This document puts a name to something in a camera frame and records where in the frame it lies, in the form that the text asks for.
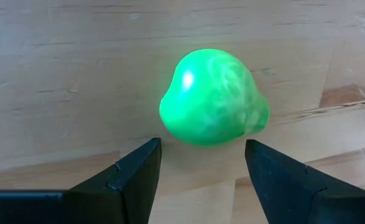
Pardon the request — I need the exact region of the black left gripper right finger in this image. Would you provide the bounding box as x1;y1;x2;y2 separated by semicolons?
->
244;139;365;224

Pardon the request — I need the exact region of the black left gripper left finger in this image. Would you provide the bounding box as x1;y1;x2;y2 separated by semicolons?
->
0;138;163;224

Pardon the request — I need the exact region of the green toy pear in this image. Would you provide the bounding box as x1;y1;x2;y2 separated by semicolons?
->
159;48;270;147

